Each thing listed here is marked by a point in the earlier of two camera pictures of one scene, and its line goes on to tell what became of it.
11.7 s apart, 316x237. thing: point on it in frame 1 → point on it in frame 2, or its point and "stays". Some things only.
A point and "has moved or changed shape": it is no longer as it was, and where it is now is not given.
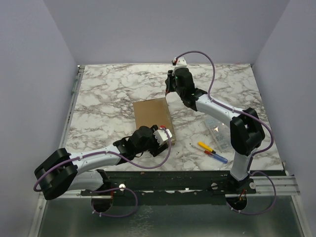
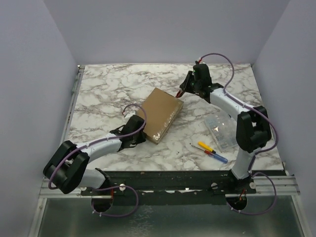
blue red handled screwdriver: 213,155 stays
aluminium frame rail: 80,70 stays
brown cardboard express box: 148,113 has moved or changed shape
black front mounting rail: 126,182 stays
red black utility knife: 167,92 has moved or changed shape
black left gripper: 158,148 → 141,139
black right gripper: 169,82 → 186,84
